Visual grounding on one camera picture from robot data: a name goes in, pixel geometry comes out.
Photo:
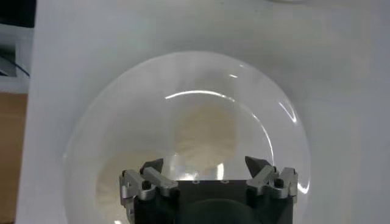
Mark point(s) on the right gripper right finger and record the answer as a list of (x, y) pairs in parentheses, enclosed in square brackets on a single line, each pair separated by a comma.
[(262, 176)]

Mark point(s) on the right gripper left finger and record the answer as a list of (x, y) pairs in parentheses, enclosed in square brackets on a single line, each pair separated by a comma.
[(155, 178)]

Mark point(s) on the white steamed baozi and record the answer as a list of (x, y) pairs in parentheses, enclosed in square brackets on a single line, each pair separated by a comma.
[(112, 188)]

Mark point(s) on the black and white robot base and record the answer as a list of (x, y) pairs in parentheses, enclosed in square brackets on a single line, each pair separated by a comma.
[(15, 12)]

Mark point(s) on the white round plate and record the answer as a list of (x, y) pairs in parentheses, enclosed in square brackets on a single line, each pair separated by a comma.
[(137, 100)]

